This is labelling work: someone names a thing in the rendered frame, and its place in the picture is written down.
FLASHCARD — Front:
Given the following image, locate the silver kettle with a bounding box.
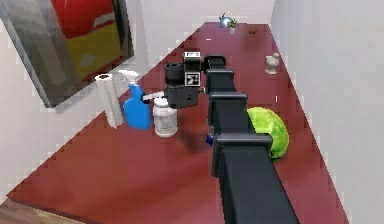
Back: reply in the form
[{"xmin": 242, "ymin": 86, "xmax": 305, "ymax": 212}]
[{"xmin": 218, "ymin": 12, "xmax": 235, "ymax": 29}]

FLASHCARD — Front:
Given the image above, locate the white paper towel roll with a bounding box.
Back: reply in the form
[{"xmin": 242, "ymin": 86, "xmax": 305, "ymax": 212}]
[{"xmin": 94, "ymin": 73, "xmax": 125, "ymax": 129}]

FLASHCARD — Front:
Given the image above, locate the white screw-cap supplement bottle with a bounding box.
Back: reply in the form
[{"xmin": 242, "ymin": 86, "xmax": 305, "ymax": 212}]
[{"xmin": 152, "ymin": 96, "xmax": 179, "ymax": 138}]

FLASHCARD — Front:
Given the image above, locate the green round lettuce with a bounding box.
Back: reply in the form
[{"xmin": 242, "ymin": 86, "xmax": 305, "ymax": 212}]
[{"xmin": 247, "ymin": 106, "xmax": 290, "ymax": 162}]

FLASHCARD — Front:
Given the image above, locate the framed red yellow picture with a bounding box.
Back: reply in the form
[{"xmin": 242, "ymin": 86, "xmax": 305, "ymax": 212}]
[{"xmin": 0, "ymin": 0, "xmax": 135, "ymax": 109}]

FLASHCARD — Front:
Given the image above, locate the blue spray bottle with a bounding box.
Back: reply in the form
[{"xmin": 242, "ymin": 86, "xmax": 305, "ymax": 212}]
[{"xmin": 117, "ymin": 69, "xmax": 153, "ymax": 131}]

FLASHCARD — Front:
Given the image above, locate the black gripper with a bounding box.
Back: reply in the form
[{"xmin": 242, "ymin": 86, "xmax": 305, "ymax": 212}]
[{"xmin": 141, "ymin": 61, "xmax": 200, "ymax": 110}]

